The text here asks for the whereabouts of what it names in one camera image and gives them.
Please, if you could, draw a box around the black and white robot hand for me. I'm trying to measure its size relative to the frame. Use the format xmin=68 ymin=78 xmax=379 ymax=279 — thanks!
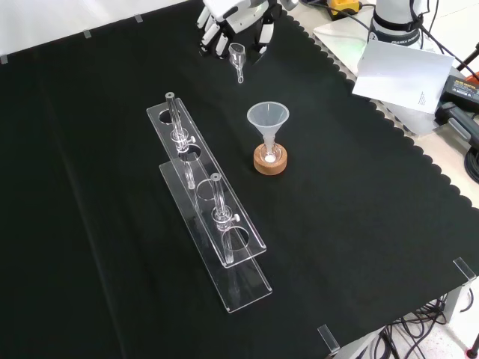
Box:
xmin=195 ymin=0 xmax=284 ymax=61

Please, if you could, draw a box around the translucent plastic funnel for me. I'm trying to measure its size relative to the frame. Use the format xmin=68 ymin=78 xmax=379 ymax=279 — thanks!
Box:
xmin=246 ymin=102 xmax=290 ymax=153

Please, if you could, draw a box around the clear acrylic funnel stand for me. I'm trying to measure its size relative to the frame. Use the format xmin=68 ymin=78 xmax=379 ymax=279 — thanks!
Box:
xmin=145 ymin=90 xmax=273 ymax=314

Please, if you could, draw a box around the yellow stop button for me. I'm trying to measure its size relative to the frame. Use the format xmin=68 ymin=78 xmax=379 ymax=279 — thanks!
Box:
xmin=326 ymin=0 xmax=364 ymax=20

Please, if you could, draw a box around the small round-bottom glass flask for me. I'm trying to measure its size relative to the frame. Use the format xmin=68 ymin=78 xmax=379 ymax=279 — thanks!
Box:
xmin=260 ymin=141 xmax=279 ymax=165

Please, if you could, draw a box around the pale white board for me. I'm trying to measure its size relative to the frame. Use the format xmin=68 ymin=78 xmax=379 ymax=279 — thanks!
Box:
xmin=351 ymin=39 xmax=456 ymax=114

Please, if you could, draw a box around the black table cloth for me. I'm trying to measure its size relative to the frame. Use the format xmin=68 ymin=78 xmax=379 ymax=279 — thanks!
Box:
xmin=0 ymin=0 xmax=479 ymax=359

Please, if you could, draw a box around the black power adapter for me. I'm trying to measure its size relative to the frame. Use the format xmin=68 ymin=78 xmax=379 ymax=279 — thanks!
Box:
xmin=444 ymin=74 xmax=479 ymax=110

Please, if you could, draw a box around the black clamp tool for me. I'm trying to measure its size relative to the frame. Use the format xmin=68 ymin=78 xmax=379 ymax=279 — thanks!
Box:
xmin=435 ymin=101 xmax=479 ymax=151

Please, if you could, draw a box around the clear acrylic edge clip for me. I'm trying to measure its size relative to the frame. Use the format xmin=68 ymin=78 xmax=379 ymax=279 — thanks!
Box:
xmin=317 ymin=324 xmax=342 ymax=355
xmin=452 ymin=257 xmax=478 ymax=282

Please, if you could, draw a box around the grey table leg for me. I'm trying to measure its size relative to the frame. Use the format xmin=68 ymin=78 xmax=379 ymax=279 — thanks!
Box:
xmin=443 ymin=277 xmax=477 ymax=340

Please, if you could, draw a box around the black stop button cable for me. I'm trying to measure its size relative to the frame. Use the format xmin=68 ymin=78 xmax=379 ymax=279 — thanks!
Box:
xmin=329 ymin=3 xmax=376 ymax=31

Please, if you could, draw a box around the cork ring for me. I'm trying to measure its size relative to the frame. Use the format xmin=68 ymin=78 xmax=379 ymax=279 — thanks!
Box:
xmin=253 ymin=144 xmax=290 ymax=177

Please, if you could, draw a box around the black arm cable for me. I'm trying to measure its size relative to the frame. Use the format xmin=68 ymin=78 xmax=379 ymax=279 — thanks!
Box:
xmin=409 ymin=0 xmax=479 ymax=78

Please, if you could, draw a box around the black cable bundle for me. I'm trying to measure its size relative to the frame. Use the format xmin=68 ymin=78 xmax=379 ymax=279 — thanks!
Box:
xmin=368 ymin=294 xmax=479 ymax=359

